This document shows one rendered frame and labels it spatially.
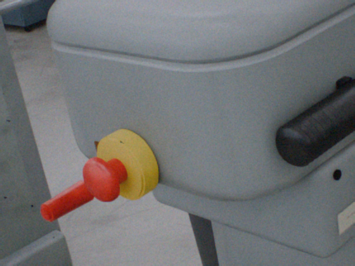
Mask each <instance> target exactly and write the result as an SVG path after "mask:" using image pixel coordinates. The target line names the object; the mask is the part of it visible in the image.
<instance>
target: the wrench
mask: <svg viewBox="0 0 355 266"><path fill-rule="evenodd" d="M36 1H40V0H5V1H1V2H0V15H3V14H5V13H8V12H10V11H12V10H15V9H17V8H20V7H22V6H26V5H28V4H31V3H34V2H36Z"/></svg>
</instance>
